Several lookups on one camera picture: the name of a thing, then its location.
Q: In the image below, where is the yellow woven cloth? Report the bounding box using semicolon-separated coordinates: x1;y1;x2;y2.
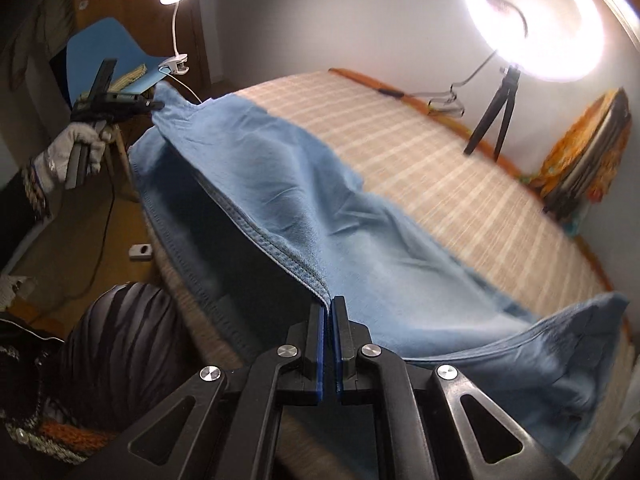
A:
111;62;151;92

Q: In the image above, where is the white lace cloth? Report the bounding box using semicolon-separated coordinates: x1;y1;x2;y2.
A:
0;274;37;312

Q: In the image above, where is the blue chair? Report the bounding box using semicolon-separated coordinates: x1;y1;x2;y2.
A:
47;17;168;203

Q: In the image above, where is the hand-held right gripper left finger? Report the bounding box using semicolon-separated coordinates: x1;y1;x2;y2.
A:
65;302;331;480

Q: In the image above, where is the beige plaid bed mat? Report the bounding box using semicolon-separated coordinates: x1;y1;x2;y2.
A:
150;70;640;480

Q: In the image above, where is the person's left hand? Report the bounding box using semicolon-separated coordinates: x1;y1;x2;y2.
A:
36;120;115;197

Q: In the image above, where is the wooden door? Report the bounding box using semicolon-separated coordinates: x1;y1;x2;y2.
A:
50;0;213;91

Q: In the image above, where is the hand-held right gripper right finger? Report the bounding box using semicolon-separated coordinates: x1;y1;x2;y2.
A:
330;296;566;480

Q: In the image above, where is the white lamp cable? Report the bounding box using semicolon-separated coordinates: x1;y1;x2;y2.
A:
170;72;205;106

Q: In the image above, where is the orange bed sheet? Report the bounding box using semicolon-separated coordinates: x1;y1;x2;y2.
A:
329;66;626;306

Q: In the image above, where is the white ring light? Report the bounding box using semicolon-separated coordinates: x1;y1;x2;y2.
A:
462;0;613;83

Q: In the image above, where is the blue towel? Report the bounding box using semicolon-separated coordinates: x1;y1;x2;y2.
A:
127;81;631;466

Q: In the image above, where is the person's striped trouser leg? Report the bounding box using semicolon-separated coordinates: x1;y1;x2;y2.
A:
54;281;202;438

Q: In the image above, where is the black tripod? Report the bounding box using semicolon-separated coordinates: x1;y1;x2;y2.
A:
462;64;523;162

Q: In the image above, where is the orange patterned folded blanket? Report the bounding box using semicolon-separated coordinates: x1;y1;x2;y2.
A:
529;87;633;236

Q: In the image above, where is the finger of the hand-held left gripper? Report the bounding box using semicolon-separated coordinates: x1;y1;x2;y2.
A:
122;94;166;118

